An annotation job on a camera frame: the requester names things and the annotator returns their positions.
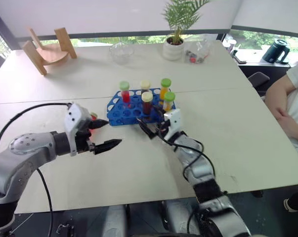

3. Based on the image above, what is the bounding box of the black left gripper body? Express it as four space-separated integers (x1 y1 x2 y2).
76 118 96 155

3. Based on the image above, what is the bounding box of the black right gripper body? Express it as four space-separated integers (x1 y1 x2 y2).
148 119 170 140

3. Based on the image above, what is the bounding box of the dark tube with cream cap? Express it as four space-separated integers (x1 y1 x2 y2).
141 91 154 116
139 79 152 96

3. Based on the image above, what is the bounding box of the green plant in white pot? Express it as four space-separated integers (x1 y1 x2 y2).
161 0 212 62

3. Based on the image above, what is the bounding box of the wooden stand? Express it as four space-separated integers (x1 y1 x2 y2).
22 27 78 76

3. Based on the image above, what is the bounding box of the white and purple cup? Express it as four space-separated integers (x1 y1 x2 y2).
227 39 238 54

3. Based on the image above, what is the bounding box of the yellow tube with green cap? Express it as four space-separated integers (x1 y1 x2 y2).
163 91 176 113

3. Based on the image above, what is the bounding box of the black metal clip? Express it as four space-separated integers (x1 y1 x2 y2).
56 223 75 235

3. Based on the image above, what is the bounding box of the clear glass bowl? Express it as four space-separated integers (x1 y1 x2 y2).
109 40 135 66

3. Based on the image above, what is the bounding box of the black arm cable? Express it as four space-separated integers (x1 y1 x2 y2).
0 102 73 156
157 128 216 191
36 167 54 237

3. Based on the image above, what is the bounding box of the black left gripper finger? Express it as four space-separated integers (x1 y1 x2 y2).
93 139 123 156
89 119 110 130

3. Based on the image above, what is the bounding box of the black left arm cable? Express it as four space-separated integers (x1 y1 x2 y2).
36 167 54 237
0 102 73 156

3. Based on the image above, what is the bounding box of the white and black shoe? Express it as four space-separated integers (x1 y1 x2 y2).
283 197 298 213

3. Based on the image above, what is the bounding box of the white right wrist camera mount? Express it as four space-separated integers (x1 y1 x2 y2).
163 108 183 143

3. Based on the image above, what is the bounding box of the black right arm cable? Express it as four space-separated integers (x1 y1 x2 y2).
157 128 216 191

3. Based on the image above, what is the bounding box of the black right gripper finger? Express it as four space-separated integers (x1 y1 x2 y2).
136 118 156 140
152 105 166 121

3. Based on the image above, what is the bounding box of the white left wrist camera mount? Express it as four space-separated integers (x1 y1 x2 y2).
64 103 90 157

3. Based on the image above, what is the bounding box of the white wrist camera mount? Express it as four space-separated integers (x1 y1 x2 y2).
163 108 183 143
64 103 90 157

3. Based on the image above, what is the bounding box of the dark green kettle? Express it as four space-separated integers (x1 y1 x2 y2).
262 38 292 66

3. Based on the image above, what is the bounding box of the red tube with cream cap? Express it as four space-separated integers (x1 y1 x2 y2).
88 112 99 135

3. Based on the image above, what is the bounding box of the clear plastic jar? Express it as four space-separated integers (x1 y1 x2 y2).
183 39 213 65

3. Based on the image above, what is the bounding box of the blue test tube rack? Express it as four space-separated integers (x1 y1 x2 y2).
106 87 177 127

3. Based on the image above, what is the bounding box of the red tube with green cap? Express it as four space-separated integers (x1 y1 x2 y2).
119 80 131 110

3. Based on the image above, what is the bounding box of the black flat device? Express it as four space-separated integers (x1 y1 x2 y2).
231 49 249 66

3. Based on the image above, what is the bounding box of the black chair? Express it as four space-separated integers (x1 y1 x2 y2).
247 72 271 96

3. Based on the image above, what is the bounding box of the orange tube with green cap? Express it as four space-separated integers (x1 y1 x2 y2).
159 78 172 105

